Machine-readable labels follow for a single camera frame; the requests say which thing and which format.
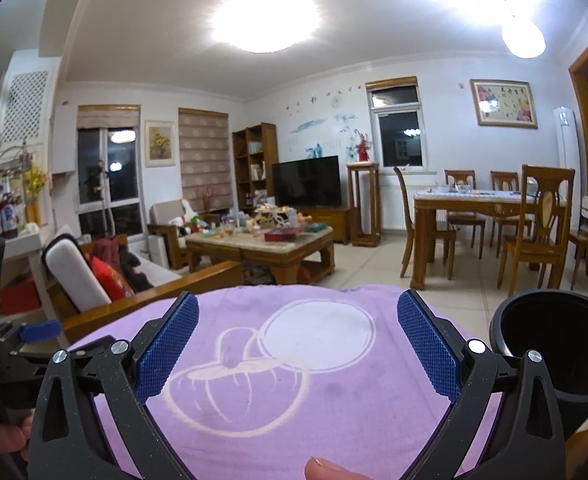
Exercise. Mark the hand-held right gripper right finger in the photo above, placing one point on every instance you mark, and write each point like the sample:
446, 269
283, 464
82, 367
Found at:
431, 350

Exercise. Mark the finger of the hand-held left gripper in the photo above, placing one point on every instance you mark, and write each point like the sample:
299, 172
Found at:
41, 331

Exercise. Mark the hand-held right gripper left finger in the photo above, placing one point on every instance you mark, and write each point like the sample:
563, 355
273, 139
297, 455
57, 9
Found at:
168, 355

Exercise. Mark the black trash bin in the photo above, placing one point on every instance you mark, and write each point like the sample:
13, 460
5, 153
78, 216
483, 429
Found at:
574, 410

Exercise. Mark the person's left hand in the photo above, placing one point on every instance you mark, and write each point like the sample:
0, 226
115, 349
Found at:
8, 435

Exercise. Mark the person's right hand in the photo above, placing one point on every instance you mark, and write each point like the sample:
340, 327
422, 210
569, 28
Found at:
334, 471

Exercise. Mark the red storage box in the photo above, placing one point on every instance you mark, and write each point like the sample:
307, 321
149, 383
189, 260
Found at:
19, 297

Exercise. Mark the white sofa cushion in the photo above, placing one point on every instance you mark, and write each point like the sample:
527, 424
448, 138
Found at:
76, 270

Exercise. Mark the wooden sofa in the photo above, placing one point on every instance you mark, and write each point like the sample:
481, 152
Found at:
163, 275

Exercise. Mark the red cushion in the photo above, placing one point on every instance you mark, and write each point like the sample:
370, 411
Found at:
113, 280

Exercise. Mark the dark clothes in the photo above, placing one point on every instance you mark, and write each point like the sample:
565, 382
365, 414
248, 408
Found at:
136, 270

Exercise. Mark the purple printed cloth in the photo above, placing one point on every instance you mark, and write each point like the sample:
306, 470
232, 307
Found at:
284, 410

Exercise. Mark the yellow flowers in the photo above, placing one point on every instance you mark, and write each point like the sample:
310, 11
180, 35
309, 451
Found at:
36, 180

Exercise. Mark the wooden armchair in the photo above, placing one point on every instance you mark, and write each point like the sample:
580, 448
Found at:
163, 215

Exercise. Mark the white plush toy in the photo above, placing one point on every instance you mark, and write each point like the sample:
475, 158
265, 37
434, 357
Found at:
188, 215

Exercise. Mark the wooden coffee table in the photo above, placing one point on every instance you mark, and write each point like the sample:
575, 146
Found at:
269, 252

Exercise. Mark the white radiator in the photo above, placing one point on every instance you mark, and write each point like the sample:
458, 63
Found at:
396, 207

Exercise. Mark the wooden dining table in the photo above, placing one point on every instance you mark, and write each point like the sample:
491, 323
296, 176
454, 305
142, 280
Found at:
469, 202

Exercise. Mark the wooden television cabinet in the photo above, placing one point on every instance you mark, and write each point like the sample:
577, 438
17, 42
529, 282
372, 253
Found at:
336, 225

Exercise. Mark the red gift box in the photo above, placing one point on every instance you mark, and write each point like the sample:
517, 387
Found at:
283, 234

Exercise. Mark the green box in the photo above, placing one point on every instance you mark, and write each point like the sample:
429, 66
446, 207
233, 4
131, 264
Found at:
319, 227

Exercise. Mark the balcony glass door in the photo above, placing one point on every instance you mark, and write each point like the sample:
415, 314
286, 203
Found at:
123, 180

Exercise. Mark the wooden tiered snack tray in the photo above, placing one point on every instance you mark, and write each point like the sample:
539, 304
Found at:
274, 216

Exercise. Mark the tall wooden plant stand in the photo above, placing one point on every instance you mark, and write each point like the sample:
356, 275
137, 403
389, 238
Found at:
364, 165

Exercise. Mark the long beige roller blind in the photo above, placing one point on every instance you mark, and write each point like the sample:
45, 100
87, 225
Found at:
203, 160

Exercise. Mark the white lattice cabinet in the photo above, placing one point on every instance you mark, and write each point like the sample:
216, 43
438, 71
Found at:
26, 110

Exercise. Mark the black television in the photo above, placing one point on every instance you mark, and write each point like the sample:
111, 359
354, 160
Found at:
306, 182

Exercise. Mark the red flower vase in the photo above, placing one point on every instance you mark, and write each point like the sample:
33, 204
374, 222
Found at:
363, 152

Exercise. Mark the sunflower painting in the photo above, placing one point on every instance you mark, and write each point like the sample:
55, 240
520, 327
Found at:
160, 143

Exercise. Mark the white framed window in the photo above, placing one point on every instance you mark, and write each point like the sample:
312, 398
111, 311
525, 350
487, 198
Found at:
398, 130

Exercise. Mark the short beige roller blind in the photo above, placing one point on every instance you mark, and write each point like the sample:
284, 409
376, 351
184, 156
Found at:
108, 117

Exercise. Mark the wooden bookshelf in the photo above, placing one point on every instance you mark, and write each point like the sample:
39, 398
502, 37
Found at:
269, 150

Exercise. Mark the white standing air conditioner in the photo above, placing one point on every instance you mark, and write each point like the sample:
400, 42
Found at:
564, 137

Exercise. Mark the framed floral picture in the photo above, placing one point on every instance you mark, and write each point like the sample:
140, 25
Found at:
504, 103

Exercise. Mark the white pendant lamp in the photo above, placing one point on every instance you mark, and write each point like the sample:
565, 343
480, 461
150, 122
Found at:
523, 35

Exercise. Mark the round ceiling lamp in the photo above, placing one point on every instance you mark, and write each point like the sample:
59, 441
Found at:
266, 15

